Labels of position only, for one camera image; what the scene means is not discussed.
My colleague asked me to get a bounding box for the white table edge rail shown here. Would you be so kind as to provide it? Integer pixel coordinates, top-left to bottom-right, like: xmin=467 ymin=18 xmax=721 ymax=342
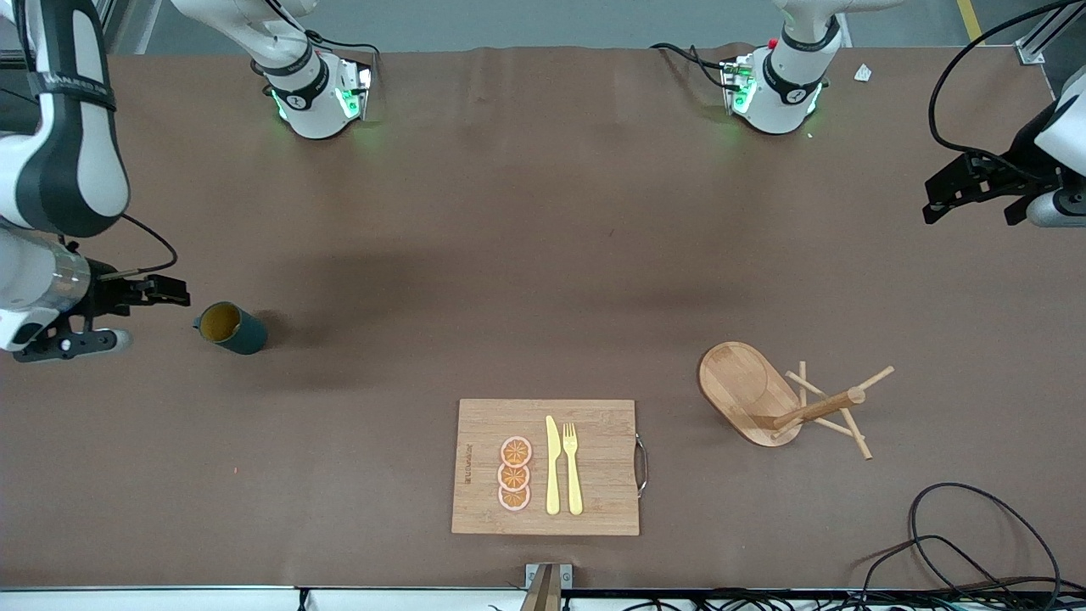
xmin=0 ymin=586 xmax=527 ymax=611

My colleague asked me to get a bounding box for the black right base cable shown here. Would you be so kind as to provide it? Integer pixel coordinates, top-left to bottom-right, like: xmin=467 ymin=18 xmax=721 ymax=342
xmin=301 ymin=28 xmax=380 ymax=86

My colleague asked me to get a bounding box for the yellow plastic knife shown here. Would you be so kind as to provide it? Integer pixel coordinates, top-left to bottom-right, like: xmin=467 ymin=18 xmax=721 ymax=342
xmin=545 ymin=415 xmax=563 ymax=516

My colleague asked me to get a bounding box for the black cable bundle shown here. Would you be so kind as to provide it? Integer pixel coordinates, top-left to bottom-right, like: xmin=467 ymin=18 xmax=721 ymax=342
xmin=560 ymin=586 xmax=1086 ymax=611

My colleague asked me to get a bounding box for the black left base cable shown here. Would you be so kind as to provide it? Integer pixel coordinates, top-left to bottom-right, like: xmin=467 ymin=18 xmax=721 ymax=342
xmin=651 ymin=42 xmax=732 ymax=91

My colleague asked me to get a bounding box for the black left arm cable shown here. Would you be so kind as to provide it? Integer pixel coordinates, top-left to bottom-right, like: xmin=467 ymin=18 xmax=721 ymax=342
xmin=927 ymin=0 xmax=1086 ymax=164

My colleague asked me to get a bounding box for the looped black cable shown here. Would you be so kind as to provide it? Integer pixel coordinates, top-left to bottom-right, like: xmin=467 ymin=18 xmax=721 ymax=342
xmin=861 ymin=482 xmax=1063 ymax=611

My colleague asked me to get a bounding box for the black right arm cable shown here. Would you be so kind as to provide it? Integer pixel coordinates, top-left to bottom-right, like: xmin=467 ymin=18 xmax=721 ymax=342
xmin=117 ymin=212 xmax=180 ymax=278

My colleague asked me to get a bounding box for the yellow plastic fork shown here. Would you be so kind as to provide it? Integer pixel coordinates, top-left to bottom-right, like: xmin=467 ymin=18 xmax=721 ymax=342
xmin=562 ymin=423 xmax=585 ymax=516

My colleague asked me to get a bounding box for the black base cable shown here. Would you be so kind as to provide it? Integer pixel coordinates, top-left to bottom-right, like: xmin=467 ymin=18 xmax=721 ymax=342
xmin=651 ymin=42 xmax=732 ymax=91
xmin=301 ymin=28 xmax=380 ymax=86

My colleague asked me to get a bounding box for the dark green cup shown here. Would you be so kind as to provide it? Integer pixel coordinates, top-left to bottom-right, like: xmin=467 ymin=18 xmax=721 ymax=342
xmin=192 ymin=301 xmax=270 ymax=356

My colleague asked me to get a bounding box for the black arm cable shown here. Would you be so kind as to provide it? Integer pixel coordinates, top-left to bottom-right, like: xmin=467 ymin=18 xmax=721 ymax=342
xmin=117 ymin=212 xmax=180 ymax=278
xmin=927 ymin=0 xmax=1086 ymax=164

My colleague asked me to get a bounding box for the bamboo cutting board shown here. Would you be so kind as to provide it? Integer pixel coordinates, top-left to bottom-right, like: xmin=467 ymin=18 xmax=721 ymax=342
xmin=451 ymin=398 xmax=650 ymax=537

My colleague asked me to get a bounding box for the metal table edge bracket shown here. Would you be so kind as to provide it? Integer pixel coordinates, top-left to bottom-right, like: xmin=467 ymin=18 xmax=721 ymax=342
xmin=519 ymin=563 xmax=574 ymax=611

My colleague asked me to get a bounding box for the brown table cover sheet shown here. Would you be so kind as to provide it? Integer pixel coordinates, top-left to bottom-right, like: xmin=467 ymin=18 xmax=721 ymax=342
xmin=0 ymin=42 xmax=1086 ymax=591

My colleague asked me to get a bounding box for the wooden mug tree stand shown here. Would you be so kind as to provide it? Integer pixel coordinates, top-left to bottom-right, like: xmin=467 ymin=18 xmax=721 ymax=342
xmin=698 ymin=341 xmax=896 ymax=461

